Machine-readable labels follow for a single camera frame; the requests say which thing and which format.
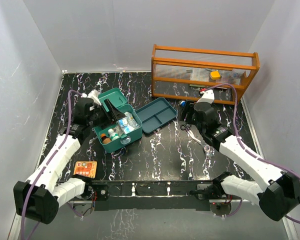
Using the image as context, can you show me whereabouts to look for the brown medicine bottle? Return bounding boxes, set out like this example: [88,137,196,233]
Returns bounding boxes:
[100,133,111,145]

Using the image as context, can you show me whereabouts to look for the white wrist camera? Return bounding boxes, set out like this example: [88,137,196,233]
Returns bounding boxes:
[86,89,102,110]
[196,88,215,104]

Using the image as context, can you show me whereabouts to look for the orange wooden rack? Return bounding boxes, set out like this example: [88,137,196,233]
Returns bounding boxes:
[151,44,260,105]

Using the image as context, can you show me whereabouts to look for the clear plastic vial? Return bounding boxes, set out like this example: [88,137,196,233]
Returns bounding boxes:
[124,111,139,129]

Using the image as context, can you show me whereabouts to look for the orange card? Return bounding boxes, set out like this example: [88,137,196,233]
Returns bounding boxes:
[73,161,98,179]

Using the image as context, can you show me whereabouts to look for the black handled scissors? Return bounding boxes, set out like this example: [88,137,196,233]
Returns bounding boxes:
[180,123,202,145]

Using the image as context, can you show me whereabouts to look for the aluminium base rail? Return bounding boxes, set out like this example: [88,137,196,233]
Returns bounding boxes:
[13,172,300,225]

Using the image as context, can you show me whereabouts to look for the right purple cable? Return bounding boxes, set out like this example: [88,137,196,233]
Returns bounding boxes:
[202,83,300,226]

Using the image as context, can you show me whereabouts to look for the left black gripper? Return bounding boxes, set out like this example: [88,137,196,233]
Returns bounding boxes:
[87,99,125,129]

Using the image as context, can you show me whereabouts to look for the blue divided tray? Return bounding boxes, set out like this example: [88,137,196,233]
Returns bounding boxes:
[135,97,178,135]

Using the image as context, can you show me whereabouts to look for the teal medicine kit box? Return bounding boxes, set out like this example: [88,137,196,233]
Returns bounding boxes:
[94,88,143,154]

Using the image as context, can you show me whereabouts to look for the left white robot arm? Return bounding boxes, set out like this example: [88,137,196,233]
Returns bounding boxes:
[13,97,125,224]

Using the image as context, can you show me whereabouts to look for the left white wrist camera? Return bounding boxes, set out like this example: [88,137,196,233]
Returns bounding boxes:
[86,89,102,110]

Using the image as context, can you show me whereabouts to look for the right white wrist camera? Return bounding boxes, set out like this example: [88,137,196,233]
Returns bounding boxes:
[196,88,215,104]

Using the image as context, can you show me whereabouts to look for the purple cable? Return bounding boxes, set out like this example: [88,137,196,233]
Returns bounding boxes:
[19,89,88,240]
[202,83,300,226]

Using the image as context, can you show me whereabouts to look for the white green bottle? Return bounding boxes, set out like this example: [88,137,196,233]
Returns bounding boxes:
[107,128,120,141]

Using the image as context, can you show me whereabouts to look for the white blue gauze packet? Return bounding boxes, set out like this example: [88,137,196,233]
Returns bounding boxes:
[117,117,135,135]

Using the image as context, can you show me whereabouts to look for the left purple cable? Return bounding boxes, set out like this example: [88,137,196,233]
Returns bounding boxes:
[19,89,88,240]

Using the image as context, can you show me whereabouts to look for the yellow small box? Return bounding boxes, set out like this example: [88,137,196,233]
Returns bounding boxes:
[210,71,221,81]

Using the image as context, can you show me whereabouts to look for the clear cup on rack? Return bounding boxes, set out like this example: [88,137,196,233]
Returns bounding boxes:
[230,68,246,79]

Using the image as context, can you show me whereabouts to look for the clear tape roll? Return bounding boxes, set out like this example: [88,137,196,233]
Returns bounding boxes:
[203,145,214,157]

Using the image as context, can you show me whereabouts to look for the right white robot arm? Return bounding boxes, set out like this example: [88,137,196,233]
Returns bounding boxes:
[180,101,300,221]

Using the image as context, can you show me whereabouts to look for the blue white spray bottle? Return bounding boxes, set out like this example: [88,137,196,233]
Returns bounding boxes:
[179,100,187,108]

